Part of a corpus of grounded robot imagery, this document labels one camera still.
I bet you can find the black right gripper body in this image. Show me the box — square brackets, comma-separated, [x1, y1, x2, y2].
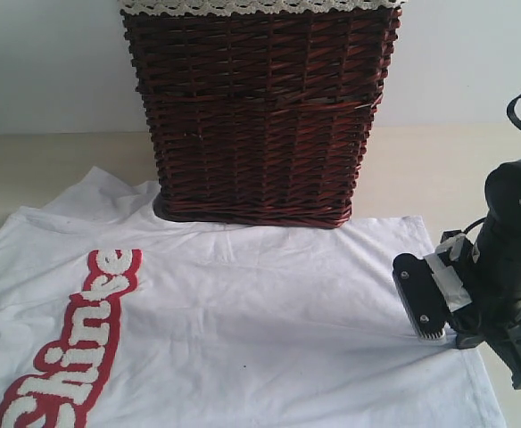
[447, 303, 521, 350]

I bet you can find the white t-shirt red lettering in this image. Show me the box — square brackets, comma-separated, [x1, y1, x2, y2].
[0, 169, 505, 427]

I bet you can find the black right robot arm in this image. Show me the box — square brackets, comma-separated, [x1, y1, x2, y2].
[456, 159, 521, 390]

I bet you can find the dark red wicker basket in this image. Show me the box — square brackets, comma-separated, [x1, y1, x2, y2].
[122, 6, 401, 228]

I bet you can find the white lace fabric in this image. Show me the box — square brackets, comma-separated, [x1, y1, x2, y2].
[118, 0, 405, 17]

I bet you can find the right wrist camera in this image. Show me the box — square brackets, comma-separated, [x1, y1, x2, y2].
[393, 230, 473, 342]

